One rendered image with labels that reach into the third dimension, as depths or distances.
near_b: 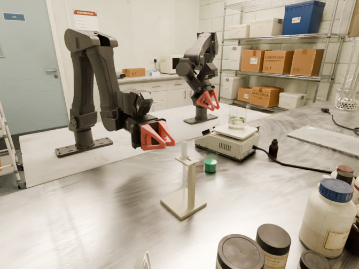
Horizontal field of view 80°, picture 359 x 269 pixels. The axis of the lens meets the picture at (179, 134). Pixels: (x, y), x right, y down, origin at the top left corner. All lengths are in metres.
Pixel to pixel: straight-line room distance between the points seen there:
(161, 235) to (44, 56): 3.09
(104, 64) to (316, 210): 0.60
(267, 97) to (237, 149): 2.36
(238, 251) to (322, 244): 0.18
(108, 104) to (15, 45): 2.75
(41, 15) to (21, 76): 0.78
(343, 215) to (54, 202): 0.60
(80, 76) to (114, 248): 0.51
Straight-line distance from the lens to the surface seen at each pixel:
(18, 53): 3.36
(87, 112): 0.81
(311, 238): 0.50
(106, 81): 0.66
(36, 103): 3.42
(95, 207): 0.57
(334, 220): 0.46
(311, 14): 2.97
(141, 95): 0.55
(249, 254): 0.37
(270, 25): 3.10
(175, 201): 0.54
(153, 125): 0.55
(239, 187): 0.62
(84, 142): 0.86
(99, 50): 0.67
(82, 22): 3.50
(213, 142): 0.77
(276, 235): 0.43
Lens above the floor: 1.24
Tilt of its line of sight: 21 degrees down
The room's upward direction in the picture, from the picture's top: straight up
